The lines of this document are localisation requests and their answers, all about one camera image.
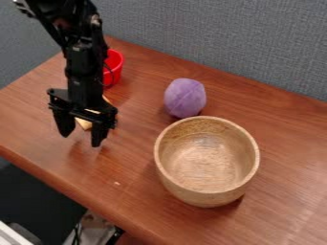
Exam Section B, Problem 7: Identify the brown wooden bowl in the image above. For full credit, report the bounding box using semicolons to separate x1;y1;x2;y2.
153;116;260;208

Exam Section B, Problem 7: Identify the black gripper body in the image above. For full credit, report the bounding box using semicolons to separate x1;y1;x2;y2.
46;41;117;128

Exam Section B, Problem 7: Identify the yellow cheese wedge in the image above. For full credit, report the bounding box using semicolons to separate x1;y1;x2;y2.
74;96;110;131

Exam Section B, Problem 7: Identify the red plastic cup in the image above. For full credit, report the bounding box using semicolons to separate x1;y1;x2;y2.
104;49;124;86

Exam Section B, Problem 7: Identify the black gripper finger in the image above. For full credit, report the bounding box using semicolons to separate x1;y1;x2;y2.
90;122;110;147
51;110;74;137

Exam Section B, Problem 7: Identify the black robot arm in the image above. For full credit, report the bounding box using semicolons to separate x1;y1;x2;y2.
13;0;117;147

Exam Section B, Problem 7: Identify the grey metal table frame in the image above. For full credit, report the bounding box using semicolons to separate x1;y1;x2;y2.
62;211;124;245

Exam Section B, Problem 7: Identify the purple ball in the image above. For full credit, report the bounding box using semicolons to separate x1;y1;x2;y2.
162;78;206;119

